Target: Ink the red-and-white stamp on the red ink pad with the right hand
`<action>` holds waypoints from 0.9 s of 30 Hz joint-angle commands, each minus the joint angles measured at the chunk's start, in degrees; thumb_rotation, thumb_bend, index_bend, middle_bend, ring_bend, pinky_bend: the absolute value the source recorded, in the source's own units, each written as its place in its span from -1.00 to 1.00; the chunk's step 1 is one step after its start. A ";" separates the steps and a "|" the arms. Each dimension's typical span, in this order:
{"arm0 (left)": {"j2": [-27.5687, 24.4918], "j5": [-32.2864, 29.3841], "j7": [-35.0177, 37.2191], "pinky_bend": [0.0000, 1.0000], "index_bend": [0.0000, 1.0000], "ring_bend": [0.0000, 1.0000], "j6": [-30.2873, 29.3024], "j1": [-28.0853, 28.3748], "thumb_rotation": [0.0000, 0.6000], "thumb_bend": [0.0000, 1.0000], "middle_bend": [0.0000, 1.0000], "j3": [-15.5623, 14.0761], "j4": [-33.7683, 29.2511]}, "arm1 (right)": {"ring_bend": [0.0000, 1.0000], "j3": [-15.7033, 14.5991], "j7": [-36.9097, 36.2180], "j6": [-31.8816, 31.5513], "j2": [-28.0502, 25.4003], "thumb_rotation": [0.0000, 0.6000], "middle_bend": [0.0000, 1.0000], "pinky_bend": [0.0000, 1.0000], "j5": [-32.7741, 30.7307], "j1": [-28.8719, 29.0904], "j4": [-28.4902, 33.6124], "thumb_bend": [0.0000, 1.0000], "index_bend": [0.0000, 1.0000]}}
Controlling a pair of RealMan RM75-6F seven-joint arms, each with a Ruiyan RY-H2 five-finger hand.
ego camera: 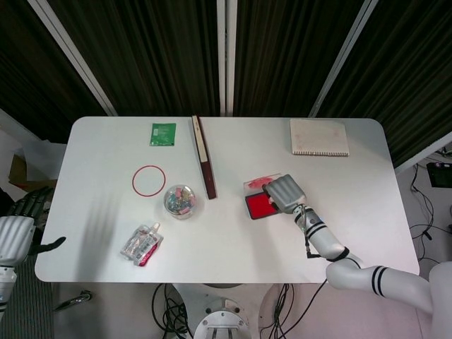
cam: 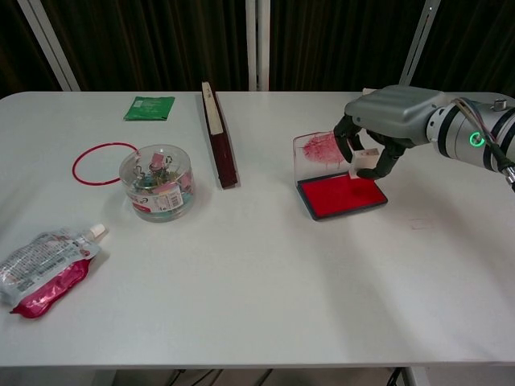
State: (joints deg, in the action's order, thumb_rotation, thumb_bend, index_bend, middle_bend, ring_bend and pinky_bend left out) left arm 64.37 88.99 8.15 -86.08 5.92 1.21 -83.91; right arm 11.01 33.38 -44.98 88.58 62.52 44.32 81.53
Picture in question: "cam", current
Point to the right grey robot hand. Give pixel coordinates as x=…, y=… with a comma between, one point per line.
x=398, y=110

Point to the white and red stamp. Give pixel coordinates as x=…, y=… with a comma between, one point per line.
x=364, y=158

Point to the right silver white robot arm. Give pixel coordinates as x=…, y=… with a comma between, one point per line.
x=454, y=132

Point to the red ink pad clear lid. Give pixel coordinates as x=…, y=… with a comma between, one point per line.
x=334, y=198

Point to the dark curtain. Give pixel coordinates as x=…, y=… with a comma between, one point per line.
x=161, y=44

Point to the green foil packet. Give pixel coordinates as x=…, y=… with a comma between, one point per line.
x=149, y=107

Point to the clear tub of binder clips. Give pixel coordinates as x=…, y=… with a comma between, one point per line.
x=159, y=189

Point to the silver pink spout pouch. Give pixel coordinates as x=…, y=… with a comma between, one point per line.
x=44, y=269

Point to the white frame pole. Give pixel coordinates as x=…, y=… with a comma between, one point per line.
x=48, y=44
x=257, y=40
x=416, y=44

